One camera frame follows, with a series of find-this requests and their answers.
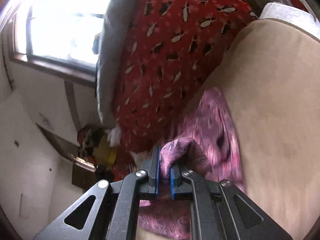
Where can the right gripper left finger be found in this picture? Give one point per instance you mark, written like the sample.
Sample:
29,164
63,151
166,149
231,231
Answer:
108,210

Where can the window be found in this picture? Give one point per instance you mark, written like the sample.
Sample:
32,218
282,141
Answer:
60,37

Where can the grey pillow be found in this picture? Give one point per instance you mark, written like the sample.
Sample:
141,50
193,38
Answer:
118,15

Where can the purple floral garment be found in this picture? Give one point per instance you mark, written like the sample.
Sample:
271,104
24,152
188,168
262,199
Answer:
206,139

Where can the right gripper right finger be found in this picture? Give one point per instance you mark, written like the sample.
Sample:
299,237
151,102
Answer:
220,210

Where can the yellow box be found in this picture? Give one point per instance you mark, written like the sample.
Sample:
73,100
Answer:
105,155

